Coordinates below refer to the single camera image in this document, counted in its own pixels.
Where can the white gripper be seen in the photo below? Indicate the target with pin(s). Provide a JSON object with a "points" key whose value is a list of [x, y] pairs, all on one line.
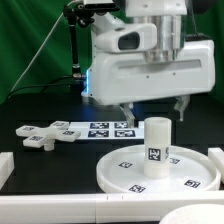
{"points": [[126, 78]]}

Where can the white round table top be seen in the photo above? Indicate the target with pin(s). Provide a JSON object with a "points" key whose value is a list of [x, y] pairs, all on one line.
{"points": [[134, 169]]}

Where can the white cross-shaped table base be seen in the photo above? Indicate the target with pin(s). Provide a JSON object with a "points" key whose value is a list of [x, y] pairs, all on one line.
{"points": [[38, 137]]}

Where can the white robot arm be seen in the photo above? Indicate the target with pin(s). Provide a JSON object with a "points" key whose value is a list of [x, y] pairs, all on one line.
{"points": [[154, 28]]}

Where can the white round object corner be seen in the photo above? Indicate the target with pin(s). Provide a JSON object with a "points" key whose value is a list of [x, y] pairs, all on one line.
{"points": [[196, 214]]}

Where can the white marker sheet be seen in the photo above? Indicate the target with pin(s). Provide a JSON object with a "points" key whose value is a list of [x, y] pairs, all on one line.
{"points": [[108, 130]]}

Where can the white right block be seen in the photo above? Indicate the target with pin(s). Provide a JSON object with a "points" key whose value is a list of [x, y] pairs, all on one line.
{"points": [[216, 155]]}

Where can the white block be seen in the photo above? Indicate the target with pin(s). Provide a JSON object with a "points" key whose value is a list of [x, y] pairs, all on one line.
{"points": [[216, 155], [6, 167]]}

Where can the white left block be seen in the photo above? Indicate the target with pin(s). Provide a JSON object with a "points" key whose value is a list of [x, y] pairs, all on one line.
{"points": [[6, 167]]}

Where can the white front rail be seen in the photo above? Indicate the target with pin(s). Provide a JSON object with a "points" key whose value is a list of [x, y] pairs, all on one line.
{"points": [[99, 208]]}

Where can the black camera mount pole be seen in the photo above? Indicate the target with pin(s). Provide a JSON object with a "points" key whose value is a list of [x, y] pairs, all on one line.
{"points": [[76, 16]]}

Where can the overhead camera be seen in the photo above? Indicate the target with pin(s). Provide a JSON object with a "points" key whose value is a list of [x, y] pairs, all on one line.
{"points": [[99, 5]]}

